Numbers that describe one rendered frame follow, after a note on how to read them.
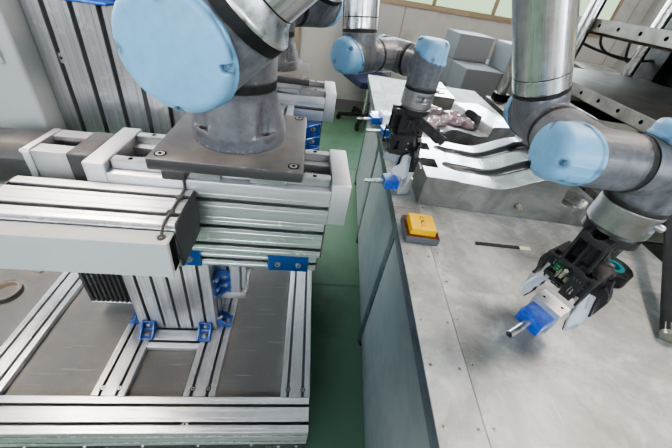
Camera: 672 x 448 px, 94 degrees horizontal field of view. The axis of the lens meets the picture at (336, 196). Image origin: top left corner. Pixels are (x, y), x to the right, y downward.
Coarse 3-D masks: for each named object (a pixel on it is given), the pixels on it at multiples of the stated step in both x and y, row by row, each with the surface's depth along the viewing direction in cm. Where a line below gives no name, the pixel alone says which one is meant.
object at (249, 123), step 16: (240, 96) 45; (256, 96) 46; (272, 96) 49; (208, 112) 46; (224, 112) 46; (240, 112) 46; (256, 112) 47; (272, 112) 49; (208, 128) 47; (224, 128) 46; (240, 128) 46; (256, 128) 47; (272, 128) 50; (208, 144) 48; (224, 144) 47; (240, 144) 47; (256, 144) 48; (272, 144) 50
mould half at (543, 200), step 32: (448, 160) 92; (480, 160) 96; (512, 160) 92; (416, 192) 89; (448, 192) 84; (480, 192) 84; (512, 192) 84; (544, 192) 83; (576, 192) 93; (576, 224) 89
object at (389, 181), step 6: (384, 174) 90; (390, 174) 90; (366, 180) 88; (372, 180) 88; (378, 180) 88; (384, 180) 88; (390, 180) 87; (396, 180) 88; (402, 180) 87; (384, 186) 88; (390, 186) 88; (396, 186) 88; (408, 186) 89; (396, 192) 90; (402, 192) 90; (408, 192) 90
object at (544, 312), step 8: (536, 296) 58; (544, 296) 58; (552, 296) 58; (528, 304) 58; (536, 304) 58; (544, 304) 57; (552, 304) 57; (560, 304) 57; (520, 312) 57; (528, 312) 56; (536, 312) 57; (544, 312) 57; (552, 312) 56; (560, 312) 56; (568, 312) 57; (520, 320) 57; (528, 320) 56; (536, 320) 55; (544, 320) 55; (552, 320) 56; (560, 320) 58; (512, 328) 54; (520, 328) 54; (528, 328) 56; (536, 328) 55; (544, 328) 55; (552, 328) 59; (512, 336) 53
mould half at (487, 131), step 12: (456, 108) 134; (468, 108) 131; (480, 108) 133; (492, 120) 122; (504, 120) 124; (444, 132) 111; (456, 132) 112; (468, 132) 116; (480, 132) 120; (492, 132) 117; (504, 132) 118
